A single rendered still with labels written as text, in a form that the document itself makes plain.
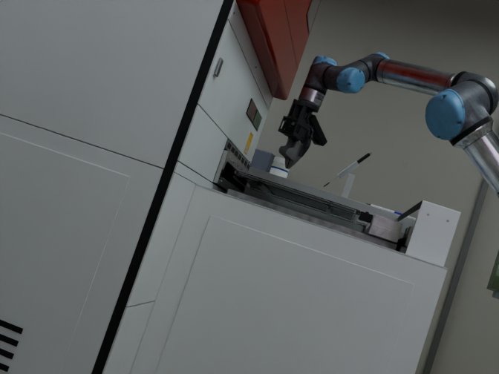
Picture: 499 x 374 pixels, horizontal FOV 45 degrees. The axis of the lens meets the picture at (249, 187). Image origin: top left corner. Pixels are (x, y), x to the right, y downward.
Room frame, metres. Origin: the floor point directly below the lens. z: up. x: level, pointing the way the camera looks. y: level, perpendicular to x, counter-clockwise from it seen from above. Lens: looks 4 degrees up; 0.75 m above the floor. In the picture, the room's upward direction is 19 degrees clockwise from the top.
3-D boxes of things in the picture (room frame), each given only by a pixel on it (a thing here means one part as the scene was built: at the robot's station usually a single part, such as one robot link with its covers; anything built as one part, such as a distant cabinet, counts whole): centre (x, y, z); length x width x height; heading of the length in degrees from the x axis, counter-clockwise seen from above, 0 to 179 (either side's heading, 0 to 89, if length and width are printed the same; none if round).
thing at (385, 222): (1.66, -0.39, 0.89); 0.08 x 0.03 x 0.03; 80
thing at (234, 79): (1.69, 0.10, 1.02); 0.81 x 0.03 x 0.40; 170
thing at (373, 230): (1.82, -0.42, 0.87); 0.36 x 0.08 x 0.03; 170
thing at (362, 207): (2.21, -0.31, 0.89); 0.62 x 0.35 x 0.14; 80
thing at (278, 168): (2.35, -0.09, 1.01); 0.07 x 0.07 x 0.10
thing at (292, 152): (1.88, -0.09, 1.02); 0.06 x 0.03 x 0.09; 131
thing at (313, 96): (1.88, -0.09, 1.21); 0.08 x 0.08 x 0.05
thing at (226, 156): (1.87, 0.06, 0.89); 0.44 x 0.02 x 0.10; 170
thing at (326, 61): (1.87, -0.10, 1.29); 0.09 x 0.08 x 0.11; 42
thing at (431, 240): (1.72, -0.50, 0.89); 0.55 x 0.09 x 0.14; 170
